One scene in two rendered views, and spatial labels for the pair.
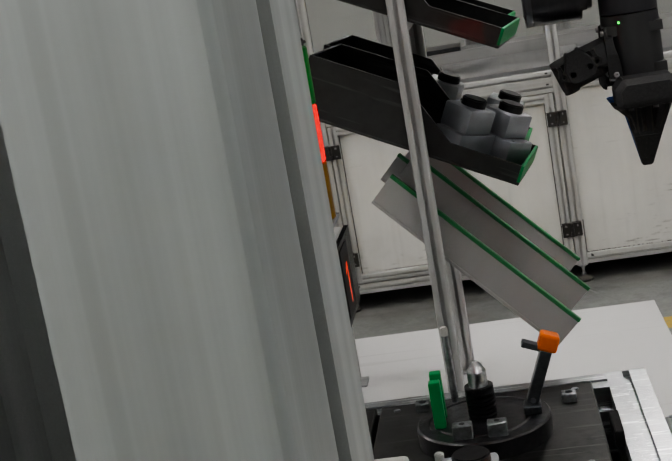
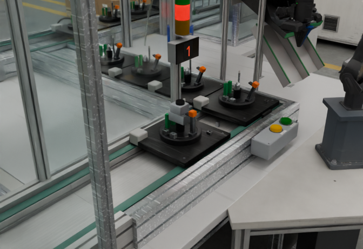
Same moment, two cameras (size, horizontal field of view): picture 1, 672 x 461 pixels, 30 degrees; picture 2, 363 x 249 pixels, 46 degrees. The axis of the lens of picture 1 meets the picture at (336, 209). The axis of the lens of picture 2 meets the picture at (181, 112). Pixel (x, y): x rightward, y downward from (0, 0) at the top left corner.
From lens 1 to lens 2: 0.77 m
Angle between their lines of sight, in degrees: 34
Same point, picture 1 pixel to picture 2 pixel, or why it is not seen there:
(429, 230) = (258, 42)
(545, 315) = (282, 78)
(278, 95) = not seen: outside the picture
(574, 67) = (279, 12)
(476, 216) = (286, 42)
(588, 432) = (256, 111)
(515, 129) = not seen: hidden behind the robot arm
